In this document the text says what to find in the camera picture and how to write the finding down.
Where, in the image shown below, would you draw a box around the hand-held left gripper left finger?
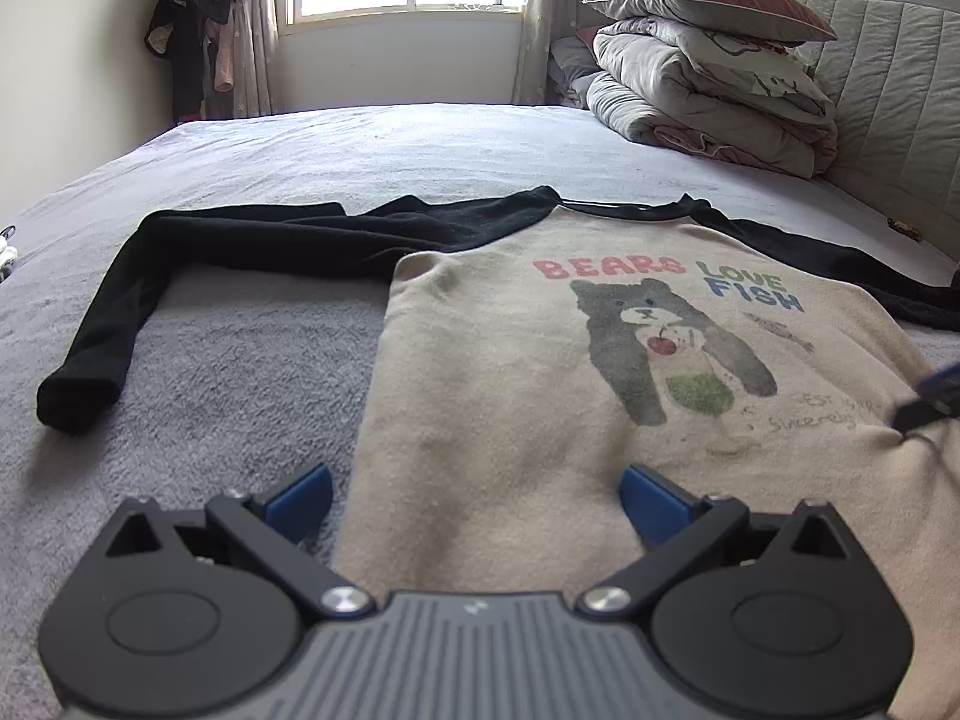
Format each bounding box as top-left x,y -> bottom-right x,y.
105,463 -> 376,620

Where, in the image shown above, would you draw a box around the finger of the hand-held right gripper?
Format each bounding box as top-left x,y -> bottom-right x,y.
889,394 -> 960,440
916,360 -> 960,397

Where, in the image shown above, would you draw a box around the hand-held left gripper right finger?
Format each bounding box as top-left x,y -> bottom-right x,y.
576,465 -> 860,620

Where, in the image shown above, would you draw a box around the beige bear print sweatshirt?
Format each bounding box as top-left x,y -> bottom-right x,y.
37,186 -> 960,720

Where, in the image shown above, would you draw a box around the dark hanging clothes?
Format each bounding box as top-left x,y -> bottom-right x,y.
145,0 -> 248,125

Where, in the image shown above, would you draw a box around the grey quilted headboard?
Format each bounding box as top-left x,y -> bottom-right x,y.
787,0 -> 960,271

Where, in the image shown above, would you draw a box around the grey bed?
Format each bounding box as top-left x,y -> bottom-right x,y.
0,101 -> 960,720

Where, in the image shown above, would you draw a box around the folded grey quilt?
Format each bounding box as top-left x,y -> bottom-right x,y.
585,15 -> 839,179

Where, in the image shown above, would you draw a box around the grey star print curtain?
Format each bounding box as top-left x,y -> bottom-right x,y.
514,0 -> 638,107
229,0 -> 280,117

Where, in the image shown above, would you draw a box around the dark grey cushion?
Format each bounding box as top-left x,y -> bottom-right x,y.
547,26 -> 605,110

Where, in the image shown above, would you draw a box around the pink and grey pillow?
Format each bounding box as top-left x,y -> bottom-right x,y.
583,0 -> 837,42

